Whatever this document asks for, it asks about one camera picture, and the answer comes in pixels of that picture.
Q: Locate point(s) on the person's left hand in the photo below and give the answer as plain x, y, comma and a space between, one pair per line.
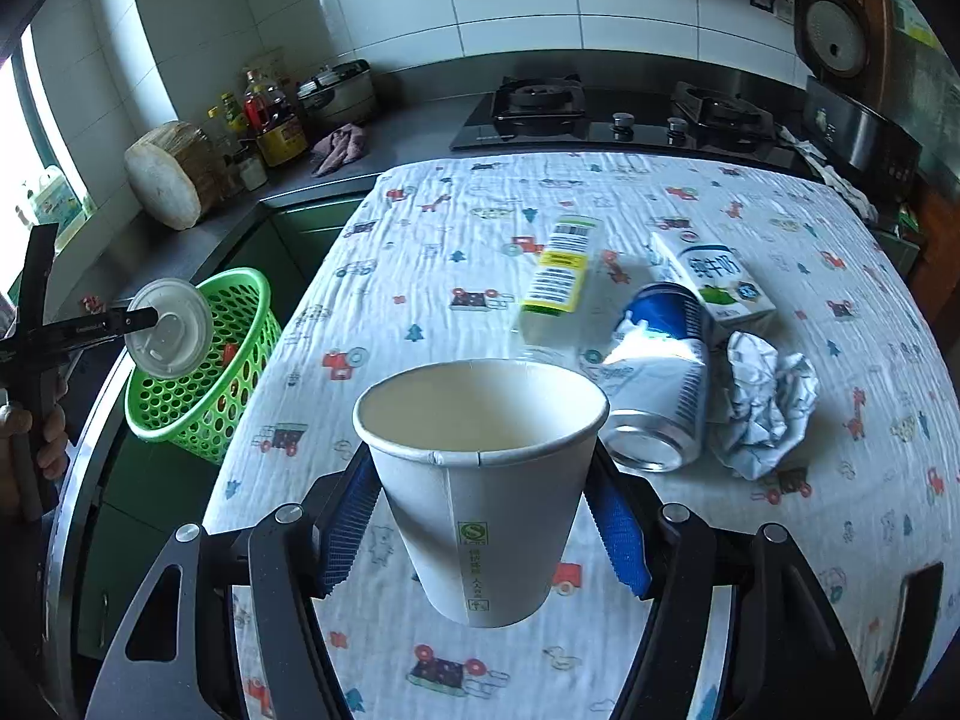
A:
52, 442

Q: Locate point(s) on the pink rag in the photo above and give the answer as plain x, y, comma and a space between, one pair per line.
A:
339, 150

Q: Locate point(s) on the white milk carton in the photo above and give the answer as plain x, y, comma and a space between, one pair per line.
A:
720, 277

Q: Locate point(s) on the steel pot with lid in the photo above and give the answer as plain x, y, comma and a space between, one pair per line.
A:
337, 94

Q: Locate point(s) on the green packet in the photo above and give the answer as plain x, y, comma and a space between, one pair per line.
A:
909, 221

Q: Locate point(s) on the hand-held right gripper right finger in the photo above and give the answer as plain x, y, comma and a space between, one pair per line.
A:
619, 540

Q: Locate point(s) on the black rice cooker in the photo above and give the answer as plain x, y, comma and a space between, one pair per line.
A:
862, 142

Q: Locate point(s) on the crumpled white paper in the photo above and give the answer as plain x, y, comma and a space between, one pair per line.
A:
757, 405

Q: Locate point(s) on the detergent bottle green label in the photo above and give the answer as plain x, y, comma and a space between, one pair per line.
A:
56, 199

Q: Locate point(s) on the black gas stove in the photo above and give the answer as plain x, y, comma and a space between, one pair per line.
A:
600, 136

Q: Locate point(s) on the blue white can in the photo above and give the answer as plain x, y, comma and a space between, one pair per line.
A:
660, 390

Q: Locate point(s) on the green-capped condiment bottle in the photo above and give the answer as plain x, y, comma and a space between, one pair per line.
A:
229, 116

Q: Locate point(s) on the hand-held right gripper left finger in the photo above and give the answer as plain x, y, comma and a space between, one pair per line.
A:
349, 517

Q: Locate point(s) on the small glass jar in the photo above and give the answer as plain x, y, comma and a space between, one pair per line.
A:
253, 171

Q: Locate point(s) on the white plastic lid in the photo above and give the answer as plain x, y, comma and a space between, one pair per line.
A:
169, 337

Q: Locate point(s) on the white cloth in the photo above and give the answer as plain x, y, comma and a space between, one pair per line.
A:
840, 180

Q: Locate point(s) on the green white small box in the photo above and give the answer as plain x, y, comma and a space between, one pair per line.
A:
559, 270

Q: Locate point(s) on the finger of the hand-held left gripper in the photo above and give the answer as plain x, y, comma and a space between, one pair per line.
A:
112, 324

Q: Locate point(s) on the dark oil bottle yellow label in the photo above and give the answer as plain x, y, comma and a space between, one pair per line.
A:
279, 131

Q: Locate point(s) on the round wooden chopping block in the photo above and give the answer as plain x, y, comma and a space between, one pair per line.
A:
161, 180

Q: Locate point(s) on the wooden glass-door cabinet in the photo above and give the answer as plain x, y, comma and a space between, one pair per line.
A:
922, 30

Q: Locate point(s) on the white paper cup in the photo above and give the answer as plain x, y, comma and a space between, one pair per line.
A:
480, 510

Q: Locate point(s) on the green plastic basket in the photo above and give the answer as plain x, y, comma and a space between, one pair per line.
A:
225, 405

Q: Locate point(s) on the window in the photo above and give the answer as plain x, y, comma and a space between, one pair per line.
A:
22, 157

